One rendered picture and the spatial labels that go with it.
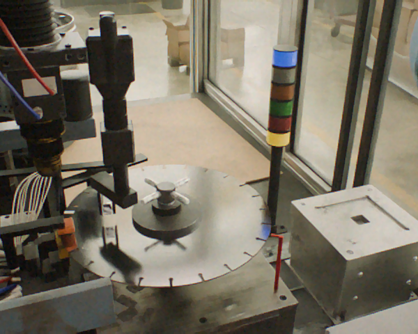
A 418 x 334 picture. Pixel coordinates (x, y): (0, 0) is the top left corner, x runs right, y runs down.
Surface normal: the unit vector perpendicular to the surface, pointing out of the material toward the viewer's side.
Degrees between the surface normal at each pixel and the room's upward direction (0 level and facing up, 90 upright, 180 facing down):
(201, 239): 0
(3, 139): 90
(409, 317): 0
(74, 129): 90
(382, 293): 90
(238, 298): 0
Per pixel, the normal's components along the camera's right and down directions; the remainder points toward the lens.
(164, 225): 0.01, -0.83
